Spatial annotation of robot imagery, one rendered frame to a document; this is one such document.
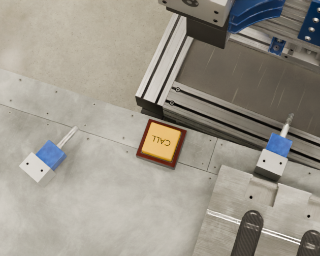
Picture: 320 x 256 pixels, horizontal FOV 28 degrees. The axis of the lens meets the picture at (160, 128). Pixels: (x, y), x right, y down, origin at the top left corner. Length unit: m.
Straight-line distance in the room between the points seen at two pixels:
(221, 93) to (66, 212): 0.81
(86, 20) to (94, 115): 1.01
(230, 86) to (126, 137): 0.72
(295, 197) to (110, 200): 0.35
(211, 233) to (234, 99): 0.83
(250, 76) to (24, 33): 0.82
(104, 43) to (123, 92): 0.19
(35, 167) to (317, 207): 0.53
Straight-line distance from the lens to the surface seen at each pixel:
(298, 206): 1.16
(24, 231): 1.27
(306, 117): 1.92
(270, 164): 1.21
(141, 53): 2.19
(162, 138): 1.23
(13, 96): 1.34
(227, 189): 1.15
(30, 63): 2.24
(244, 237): 1.15
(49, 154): 1.24
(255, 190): 1.18
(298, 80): 1.96
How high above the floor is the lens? 2.02
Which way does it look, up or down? 74 degrees down
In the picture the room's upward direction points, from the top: 9 degrees counter-clockwise
